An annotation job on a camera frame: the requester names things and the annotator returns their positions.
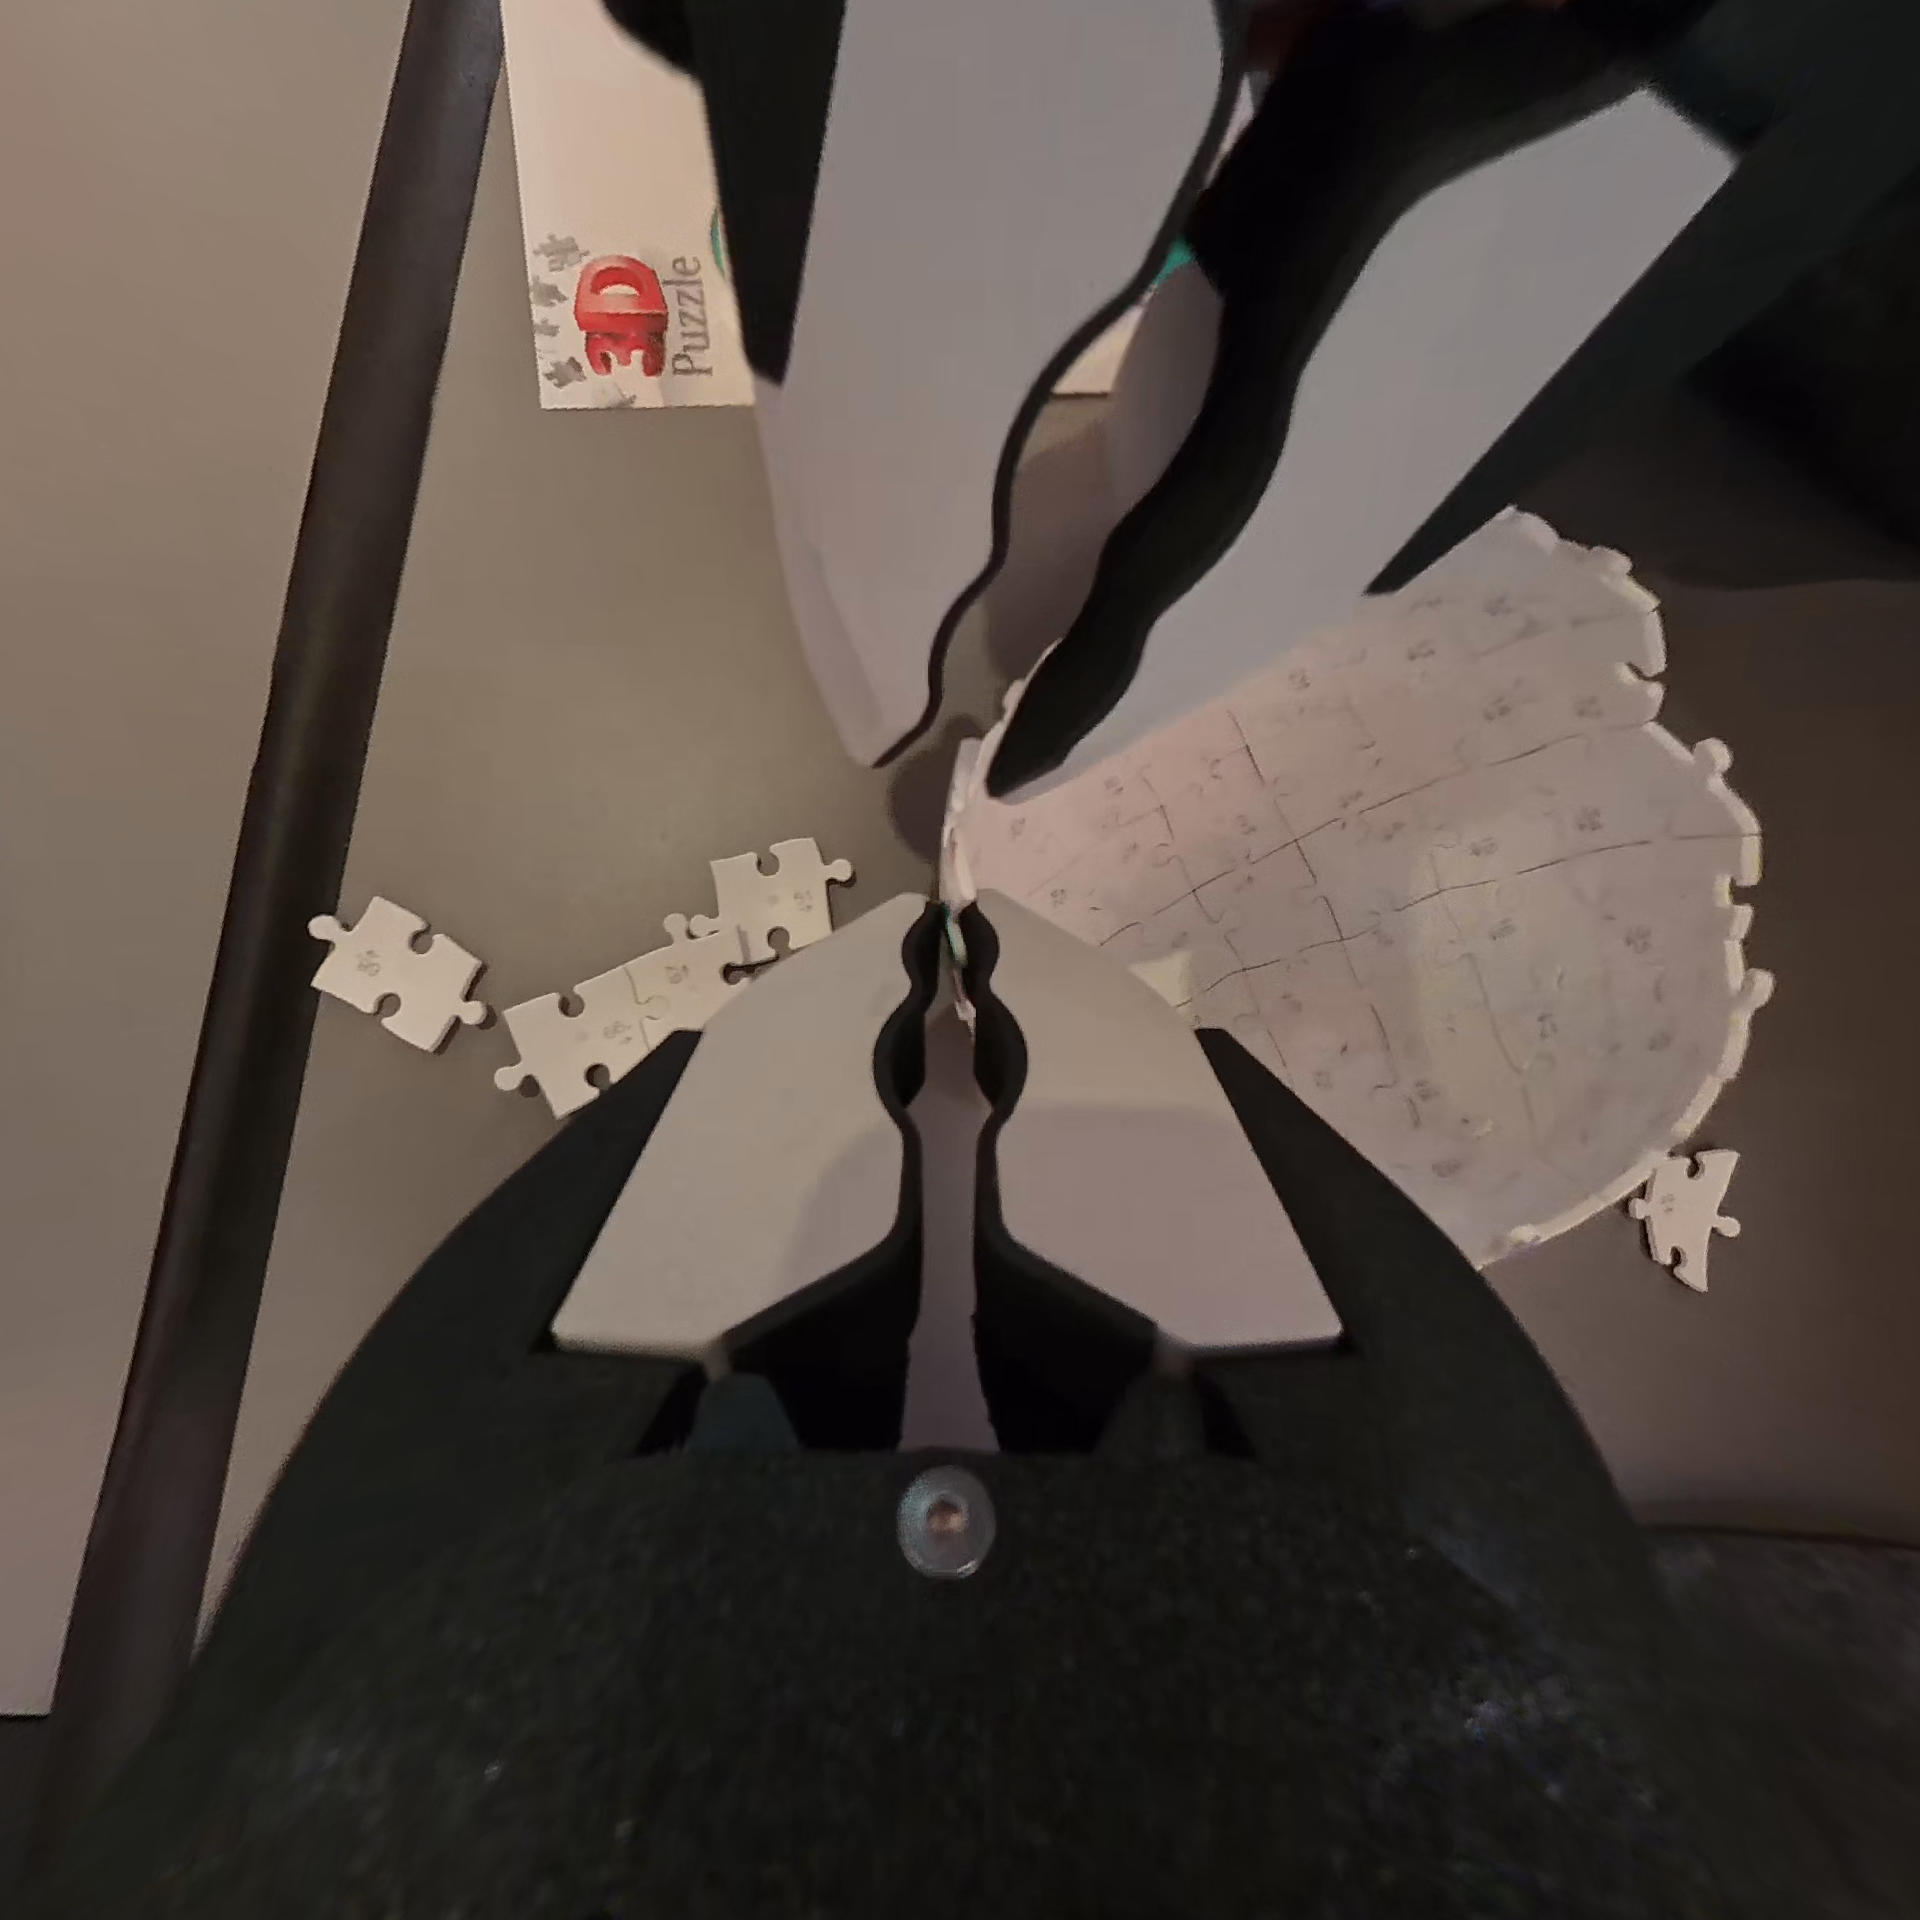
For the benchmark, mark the white joined puzzle piece pair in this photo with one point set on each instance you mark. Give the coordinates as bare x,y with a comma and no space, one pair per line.
584,1035

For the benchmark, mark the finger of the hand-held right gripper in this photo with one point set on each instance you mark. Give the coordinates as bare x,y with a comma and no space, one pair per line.
1514,300
930,300

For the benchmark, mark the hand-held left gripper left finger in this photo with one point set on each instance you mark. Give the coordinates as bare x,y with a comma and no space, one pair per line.
750,1200

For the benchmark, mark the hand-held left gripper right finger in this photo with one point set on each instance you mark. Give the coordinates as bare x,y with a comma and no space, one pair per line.
1155,1200

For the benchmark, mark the colourful puzzle ball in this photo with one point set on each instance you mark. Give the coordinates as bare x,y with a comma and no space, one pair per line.
1424,930

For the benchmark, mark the folded puzzle instruction leaflet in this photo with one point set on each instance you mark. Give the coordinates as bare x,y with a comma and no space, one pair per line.
600,151

